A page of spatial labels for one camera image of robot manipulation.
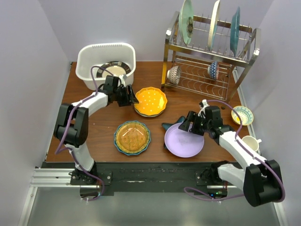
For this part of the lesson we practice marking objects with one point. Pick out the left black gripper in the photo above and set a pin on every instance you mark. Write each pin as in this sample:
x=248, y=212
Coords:
x=130, y=99

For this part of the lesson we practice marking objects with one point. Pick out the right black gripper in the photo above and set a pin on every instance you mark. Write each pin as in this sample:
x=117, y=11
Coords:
x=192, y=117

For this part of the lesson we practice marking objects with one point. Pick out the yellow dotted scalloped plate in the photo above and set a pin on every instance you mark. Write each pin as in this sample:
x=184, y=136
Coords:
x=151, y=101

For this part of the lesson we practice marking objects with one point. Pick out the black rimmed checkered plate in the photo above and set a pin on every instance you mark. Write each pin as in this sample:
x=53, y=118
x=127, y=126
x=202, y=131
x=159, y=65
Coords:
x=115, y=67

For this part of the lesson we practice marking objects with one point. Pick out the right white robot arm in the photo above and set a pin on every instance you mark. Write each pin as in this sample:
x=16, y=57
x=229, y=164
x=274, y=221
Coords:
x=259, y=179

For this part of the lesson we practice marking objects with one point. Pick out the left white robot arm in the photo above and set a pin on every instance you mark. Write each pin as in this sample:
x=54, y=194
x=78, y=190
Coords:
x=71, y=127

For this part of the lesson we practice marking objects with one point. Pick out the white plastic bin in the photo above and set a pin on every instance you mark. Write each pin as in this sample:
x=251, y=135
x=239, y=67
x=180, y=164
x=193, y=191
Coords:
x=92, y=57

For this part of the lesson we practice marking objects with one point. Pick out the teal star-shaped plate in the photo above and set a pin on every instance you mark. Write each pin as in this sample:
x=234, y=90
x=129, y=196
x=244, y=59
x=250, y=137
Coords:
x=166, y=125

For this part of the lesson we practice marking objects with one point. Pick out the mint floral plate on table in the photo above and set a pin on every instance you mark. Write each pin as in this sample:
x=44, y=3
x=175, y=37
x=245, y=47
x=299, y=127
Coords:
x=148, y=116

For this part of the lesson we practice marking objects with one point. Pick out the lilac plastic plate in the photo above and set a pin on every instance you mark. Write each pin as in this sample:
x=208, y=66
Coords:
x=181, y=143

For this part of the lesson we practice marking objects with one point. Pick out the amber glass plate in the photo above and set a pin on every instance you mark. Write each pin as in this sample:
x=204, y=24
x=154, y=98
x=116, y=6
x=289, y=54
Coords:
x=132, y=137

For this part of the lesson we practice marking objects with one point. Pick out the brown patterned bowl in rack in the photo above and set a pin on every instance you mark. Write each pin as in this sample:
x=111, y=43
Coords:
x=174, y=75

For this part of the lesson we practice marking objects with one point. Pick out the blue zigzag bowl in rack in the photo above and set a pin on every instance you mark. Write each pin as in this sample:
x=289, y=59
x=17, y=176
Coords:
x=213, y=70

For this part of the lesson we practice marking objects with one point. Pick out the blue yellow patterned bowl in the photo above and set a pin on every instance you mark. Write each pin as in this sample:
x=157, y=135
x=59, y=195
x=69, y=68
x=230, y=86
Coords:
x=245, y=114

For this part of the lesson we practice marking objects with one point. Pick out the steel two-tier dish rack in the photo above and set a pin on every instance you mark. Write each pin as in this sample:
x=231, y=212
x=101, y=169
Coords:
x=194, y=58

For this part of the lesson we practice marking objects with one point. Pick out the white ceramic mug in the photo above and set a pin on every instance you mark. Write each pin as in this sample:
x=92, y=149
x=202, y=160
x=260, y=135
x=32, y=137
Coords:
x=252, y=142

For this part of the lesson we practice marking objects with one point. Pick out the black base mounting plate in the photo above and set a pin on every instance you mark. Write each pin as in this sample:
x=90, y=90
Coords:
x=108, y=178

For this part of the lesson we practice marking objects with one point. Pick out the teal plate in rack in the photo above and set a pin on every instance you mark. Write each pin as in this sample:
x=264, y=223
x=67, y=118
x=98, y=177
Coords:
x=234, y=31

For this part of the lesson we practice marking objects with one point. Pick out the cream plate in rack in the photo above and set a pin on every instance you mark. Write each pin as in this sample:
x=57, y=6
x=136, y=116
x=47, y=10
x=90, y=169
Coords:
x=213, y=25

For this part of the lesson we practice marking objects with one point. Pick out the mint floral plate in rack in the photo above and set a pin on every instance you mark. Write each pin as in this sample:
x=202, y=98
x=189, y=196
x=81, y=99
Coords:
x=186, y=21

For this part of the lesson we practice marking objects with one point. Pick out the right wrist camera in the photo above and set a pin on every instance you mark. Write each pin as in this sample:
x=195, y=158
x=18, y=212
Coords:
x=203, y=105

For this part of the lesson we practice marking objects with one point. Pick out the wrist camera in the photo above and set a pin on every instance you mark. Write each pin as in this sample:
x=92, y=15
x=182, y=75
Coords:
x=123, y=79
x=203, y=105

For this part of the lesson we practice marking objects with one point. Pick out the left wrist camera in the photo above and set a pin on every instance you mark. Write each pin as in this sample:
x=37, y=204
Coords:
x=123, y=79

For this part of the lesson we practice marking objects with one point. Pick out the aluminium rail frame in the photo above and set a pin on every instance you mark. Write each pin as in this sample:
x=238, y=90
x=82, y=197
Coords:
x=46, y=177

